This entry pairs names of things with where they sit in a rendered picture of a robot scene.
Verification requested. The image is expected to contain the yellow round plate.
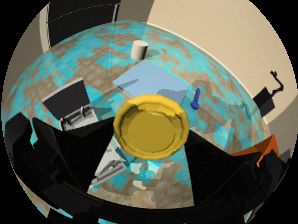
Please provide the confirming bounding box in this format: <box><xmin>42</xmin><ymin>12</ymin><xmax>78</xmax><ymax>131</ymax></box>
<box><xmin>113</xmin><ymin>95</ymin><xmax>190</xmax><ymax>161</ymax></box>

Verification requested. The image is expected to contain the light blue flat mat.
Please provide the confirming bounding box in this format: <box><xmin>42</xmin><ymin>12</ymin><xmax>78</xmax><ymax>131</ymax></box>
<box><xmin>112</xmin><ymin>60</ymin><xmax>189</xmax><ymax>105</ymax></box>

